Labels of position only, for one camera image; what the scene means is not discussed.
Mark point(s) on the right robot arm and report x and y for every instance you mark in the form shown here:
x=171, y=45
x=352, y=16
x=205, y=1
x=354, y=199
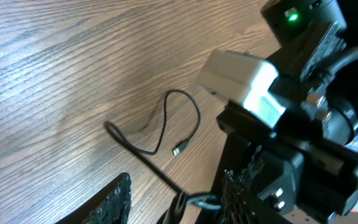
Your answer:
x=318, y=68

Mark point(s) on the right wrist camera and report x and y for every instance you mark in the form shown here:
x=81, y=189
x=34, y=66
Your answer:
x=244, y=80

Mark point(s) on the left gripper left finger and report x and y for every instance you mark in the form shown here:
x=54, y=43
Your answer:
x=111, y=205

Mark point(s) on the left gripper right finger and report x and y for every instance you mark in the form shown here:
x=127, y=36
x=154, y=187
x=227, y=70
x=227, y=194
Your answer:
x=241, y=206

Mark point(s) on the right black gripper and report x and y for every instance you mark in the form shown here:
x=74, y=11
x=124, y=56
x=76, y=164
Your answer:
x=291, y=166

